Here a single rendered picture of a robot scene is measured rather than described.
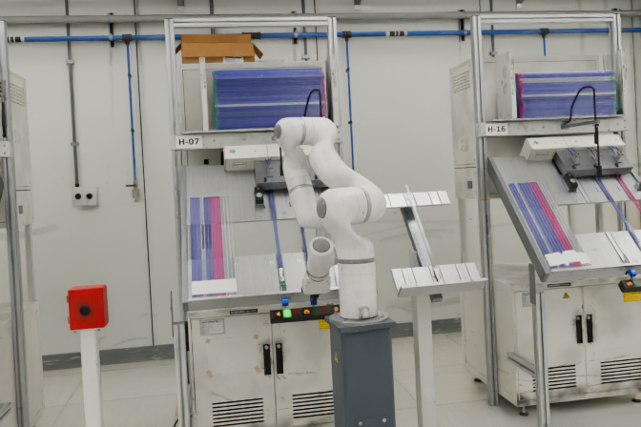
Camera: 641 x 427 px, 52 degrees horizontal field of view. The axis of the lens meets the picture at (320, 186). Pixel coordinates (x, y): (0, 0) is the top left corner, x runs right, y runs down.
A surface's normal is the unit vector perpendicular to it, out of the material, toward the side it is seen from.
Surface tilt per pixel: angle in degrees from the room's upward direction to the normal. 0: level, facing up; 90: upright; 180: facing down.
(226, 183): 47
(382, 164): 90
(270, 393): 90
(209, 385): 90
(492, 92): 90
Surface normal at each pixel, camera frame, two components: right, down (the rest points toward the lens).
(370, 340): 0.23, 0.00
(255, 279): 0.08, -0.67
